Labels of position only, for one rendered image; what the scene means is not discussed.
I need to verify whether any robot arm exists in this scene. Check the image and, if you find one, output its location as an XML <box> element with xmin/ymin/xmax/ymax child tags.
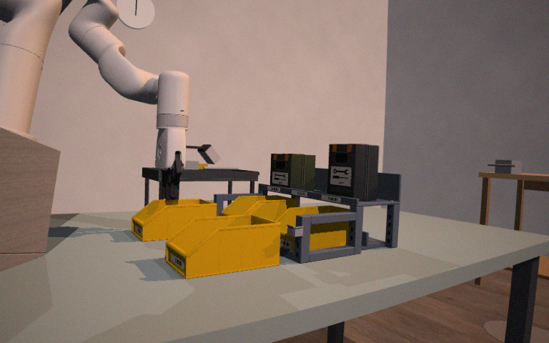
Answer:
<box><xmin>0</xmin><ymin>0</ymin><xmax>221</xmax><ymax>164</ymax></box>

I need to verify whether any dark grey tool case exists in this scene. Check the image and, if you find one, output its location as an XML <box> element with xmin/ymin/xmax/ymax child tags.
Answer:
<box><xmin>327</xmin><ymin>144</ymin><xmax>379</xmax><ymax>202</ymax></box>

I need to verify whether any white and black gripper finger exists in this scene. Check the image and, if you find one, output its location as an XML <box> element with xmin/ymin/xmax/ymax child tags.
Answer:
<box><xmin>165</xmin><ymin>151</ymin><xmax>182</xmax><ymax>201</ymax></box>
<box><xmin>161</xmin><ymin>170</ymin><xmax>167</xmax><ymax>199</ymax></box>

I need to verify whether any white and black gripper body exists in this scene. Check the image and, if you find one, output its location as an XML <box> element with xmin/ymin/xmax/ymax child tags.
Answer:
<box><xmin>155</xmin><ymin>126</ymin><xmax>188</xmax><ymax>170</ymax></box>

